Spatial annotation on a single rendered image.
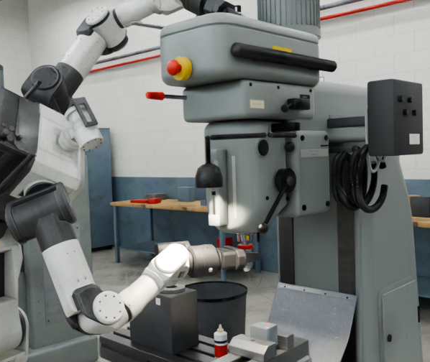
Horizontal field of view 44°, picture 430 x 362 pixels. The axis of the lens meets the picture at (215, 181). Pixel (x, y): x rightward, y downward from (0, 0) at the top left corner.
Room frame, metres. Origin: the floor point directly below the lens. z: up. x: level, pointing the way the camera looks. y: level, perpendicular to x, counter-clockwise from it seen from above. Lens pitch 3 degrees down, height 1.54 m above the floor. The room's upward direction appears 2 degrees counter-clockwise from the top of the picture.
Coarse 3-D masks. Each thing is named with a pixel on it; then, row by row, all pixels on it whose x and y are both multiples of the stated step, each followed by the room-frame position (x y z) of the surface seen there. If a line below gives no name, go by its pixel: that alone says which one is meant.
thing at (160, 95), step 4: (148, 92) 1.44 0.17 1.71; (152, 92) 1.44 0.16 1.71; (156, 92) 1.45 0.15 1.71; (160, 92) 1.46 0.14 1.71; (148, 96) 1.43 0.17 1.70; (152, 96) 1.44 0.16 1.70; (156, 96) 1.45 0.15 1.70; (160, 96) 1.46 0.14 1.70; (164, 96) 1.47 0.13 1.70; (168, 96) 1.49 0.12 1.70; (172, 96) 1.50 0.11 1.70; (176, 96) 1.51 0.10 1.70; (180, 96) 1.52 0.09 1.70; (184, 96) 1.53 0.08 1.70; (160, 100) 1.47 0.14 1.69
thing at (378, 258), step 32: (288, 224) 1.90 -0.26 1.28; (320, 224) 1.82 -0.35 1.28; (352, 224) 1.73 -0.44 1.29; (384, 224) 1.80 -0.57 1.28; (288, 256) 1.90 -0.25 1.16; (320, 256) 1.82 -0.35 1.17; (352, 256) 1.73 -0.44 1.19; (384, 256) 1.79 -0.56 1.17; (320, 288) 1.82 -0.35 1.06; (352, 288) 1.73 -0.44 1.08; (384, 288) 1.77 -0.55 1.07; (416, 288) 1.94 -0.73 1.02; (352, 320) 1.73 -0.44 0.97; (384, 320) 1.75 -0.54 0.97; (416, 320) 1.93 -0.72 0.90; (352, 352) 1.73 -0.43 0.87; (384, 352) 1.75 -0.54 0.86; (416, 352) 1.92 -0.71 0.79
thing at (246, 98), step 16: (240, 80) 1.40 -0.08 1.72; (256, 80) 1.44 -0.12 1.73; (192, 96) 1.52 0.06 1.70; (208, 96) 1.48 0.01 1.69; (224, 96) 1.44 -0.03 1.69; (240, 96) 1.40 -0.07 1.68; (256, 96) 1.42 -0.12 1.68; (272, 96) 1.47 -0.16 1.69; (288, 96) 1.53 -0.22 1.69; (304, 96) 1.59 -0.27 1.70; (192, 112) 1.52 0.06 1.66; (208, 112) 1.48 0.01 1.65; (224, 112) 1.44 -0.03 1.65; (240, 112) 1.40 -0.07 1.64; (256, 112) 1.42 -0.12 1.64; (272, 112) 1.47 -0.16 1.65; (288, 112) 1.53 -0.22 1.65; (304, 112) 1.59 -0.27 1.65
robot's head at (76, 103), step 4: (72, 100) 1.41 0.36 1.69; (76, 100) 1.41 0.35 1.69; (80, 100) 1.41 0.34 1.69; (84, 100) 1.42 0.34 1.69; (72, 104) 1.41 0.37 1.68; (76, 104) 1.40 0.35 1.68; (80, 104) 1.41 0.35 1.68; (84, 104) 1.42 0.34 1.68; (68, 108) 1.42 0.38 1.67; (72, 108) 1.41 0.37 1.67; (76, 108) 1.40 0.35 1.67; (80, 108) 1.40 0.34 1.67; (88, 108) 1.41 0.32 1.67; (80, 112) 1.39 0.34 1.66; (88, 112) 1.41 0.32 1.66; (92, 112) 1.41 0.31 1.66; (80, 116) 1.39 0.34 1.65; (84, 116) 1.39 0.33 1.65; (92, 116) 1.40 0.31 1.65; (84, 120) 1.39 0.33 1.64; (92, 120) 1.40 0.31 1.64; (96, 120) 1.41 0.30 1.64; (84, 124) 1.39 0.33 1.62; (88, 124) 1.39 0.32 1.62; (92, 124) 1.39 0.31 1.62; (96, 124) 1.40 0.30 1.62
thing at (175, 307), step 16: (176, 288) 1.74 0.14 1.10; (160, 304) 1.71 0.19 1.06; (176, 304) 1.69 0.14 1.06; (192, 304) 1.74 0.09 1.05; (144, 320) 1.77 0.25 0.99; (160, 320) 1.71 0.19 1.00; (176, 320) 1.69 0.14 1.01; (192, 320) 1.74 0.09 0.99; (144, 336) 1.77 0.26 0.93; (160, 336) 1.71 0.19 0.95; (176, 336) 1.69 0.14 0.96; (192, 336) 1.74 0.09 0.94; (176, 352) 1.69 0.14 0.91
